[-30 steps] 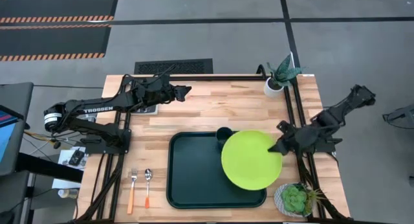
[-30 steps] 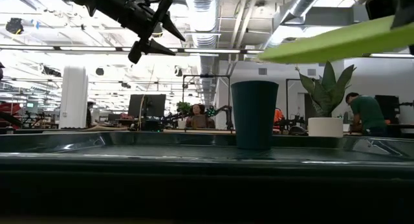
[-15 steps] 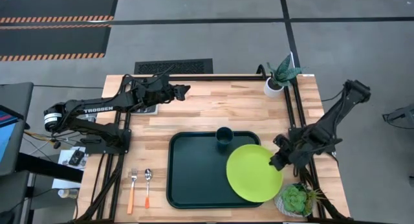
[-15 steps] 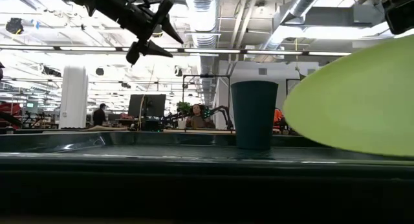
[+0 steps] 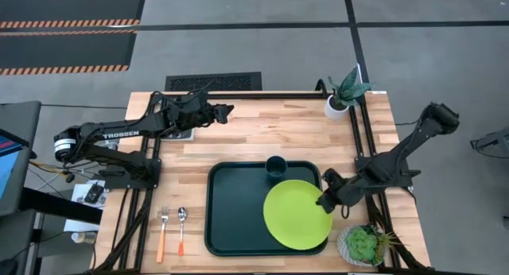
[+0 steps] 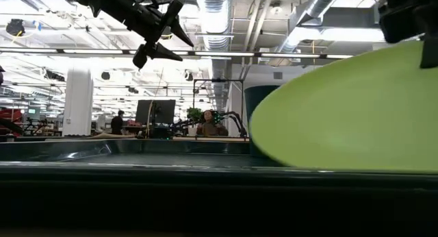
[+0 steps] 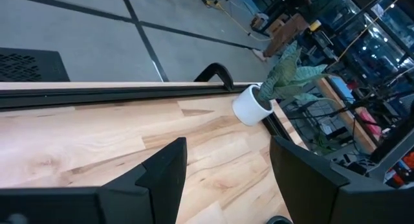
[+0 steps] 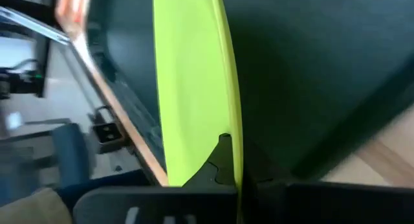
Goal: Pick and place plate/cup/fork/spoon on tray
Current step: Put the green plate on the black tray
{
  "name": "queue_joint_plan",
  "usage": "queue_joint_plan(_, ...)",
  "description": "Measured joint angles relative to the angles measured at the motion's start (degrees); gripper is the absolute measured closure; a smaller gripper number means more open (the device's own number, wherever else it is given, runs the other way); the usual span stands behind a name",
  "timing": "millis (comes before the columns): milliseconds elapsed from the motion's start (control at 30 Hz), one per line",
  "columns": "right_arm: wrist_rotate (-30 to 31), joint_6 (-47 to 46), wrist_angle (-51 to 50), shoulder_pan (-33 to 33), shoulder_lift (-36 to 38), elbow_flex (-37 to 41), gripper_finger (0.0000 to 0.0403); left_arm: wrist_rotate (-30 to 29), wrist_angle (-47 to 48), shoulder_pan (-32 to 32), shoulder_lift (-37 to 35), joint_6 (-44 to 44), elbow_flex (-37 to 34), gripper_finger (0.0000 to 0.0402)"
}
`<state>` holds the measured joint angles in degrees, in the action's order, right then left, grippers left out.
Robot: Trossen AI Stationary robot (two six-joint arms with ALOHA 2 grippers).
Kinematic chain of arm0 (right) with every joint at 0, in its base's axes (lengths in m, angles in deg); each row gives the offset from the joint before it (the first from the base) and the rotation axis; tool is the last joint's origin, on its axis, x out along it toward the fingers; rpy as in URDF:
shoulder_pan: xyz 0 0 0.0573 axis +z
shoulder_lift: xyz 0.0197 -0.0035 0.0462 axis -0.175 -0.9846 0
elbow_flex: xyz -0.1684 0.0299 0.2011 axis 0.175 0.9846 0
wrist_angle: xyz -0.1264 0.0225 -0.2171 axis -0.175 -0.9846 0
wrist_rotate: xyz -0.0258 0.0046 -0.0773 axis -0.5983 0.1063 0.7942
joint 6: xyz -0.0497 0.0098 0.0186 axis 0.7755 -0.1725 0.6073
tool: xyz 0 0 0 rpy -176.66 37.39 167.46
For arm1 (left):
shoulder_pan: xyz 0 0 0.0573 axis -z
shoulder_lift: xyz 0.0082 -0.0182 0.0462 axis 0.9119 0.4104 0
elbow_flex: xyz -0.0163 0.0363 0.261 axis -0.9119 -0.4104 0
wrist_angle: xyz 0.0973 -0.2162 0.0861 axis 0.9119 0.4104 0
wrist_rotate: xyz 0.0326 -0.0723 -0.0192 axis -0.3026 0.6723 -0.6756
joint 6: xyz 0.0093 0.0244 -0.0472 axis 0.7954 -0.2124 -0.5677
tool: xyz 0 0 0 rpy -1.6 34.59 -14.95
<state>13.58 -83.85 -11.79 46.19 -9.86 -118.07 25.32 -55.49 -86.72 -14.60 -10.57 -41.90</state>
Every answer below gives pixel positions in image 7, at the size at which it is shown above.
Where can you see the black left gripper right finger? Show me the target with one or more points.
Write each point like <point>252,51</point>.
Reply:
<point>310,191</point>

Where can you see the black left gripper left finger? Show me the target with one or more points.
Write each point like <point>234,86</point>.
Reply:
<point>152,191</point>

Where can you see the dark green plastic cup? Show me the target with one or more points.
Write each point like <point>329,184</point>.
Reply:
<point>278,220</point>

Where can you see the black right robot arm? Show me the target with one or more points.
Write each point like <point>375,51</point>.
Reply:
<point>396,136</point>

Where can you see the long wooden table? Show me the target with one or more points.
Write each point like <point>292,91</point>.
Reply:
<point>347,115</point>

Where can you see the white round plant pot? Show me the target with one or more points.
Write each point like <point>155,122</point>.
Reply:
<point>247,109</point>

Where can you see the green snake plant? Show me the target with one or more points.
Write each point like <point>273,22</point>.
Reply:
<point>286,76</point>

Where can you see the person's foot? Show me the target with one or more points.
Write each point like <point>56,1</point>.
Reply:
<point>259,55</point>

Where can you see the wooden workbench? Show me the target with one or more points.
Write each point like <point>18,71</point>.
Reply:
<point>286,33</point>

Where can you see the yellow tape roll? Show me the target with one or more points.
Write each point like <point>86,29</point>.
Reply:
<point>315,25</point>

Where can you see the black perforated case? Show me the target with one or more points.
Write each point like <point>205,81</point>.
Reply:
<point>29,65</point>

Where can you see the cardboard box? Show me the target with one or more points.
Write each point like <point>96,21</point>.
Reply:
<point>259,21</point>

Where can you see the black curved bracket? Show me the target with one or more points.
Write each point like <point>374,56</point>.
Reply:
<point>223,72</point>

